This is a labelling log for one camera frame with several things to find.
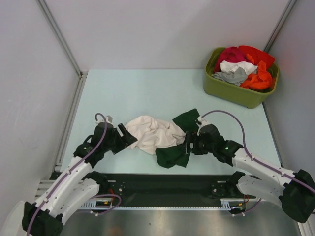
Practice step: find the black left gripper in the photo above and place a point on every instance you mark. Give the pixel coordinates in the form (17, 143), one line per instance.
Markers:
(126, 140)

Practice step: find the red shirt in bin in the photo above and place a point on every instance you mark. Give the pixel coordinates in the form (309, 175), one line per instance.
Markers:
(255, 55)

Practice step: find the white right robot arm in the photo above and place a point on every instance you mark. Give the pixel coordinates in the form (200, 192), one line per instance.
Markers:
(293, 191)

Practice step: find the grey shirt in bin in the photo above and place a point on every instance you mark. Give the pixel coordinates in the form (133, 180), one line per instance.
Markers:
(235, 78)

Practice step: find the white slotted cable duct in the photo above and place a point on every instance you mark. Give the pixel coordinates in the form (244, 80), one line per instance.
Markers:
(165, 202)

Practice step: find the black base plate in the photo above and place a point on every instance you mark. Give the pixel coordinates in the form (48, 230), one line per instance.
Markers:
(209, 186)

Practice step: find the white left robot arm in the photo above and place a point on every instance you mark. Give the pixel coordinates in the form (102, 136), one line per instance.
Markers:
(78, 183)

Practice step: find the left aluminium frame post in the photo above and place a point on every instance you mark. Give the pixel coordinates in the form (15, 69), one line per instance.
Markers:
(59, 35)

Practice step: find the crimson shirt in bin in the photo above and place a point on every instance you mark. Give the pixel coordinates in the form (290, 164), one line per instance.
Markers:
(231, 54)

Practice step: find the white shirt in bin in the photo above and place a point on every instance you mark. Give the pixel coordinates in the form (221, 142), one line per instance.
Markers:
(233, 67)

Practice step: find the green plastic bin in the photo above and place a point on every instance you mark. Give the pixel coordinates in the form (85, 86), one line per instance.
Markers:
(233, 93)

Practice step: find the orange shirt in bin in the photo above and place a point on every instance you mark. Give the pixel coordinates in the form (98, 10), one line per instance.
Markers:
(260, 80)

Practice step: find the aluminium frame post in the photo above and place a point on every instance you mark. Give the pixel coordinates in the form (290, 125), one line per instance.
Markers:
(280, 24)
(59, 35)

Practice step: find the right aluminium frame post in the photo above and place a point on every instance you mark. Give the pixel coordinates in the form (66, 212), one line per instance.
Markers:
(280, 24)

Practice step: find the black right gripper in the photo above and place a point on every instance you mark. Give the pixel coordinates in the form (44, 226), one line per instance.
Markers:
(190, 137)

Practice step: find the cream and green t-shirt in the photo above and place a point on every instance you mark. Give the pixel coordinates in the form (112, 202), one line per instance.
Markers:
(164, 139)

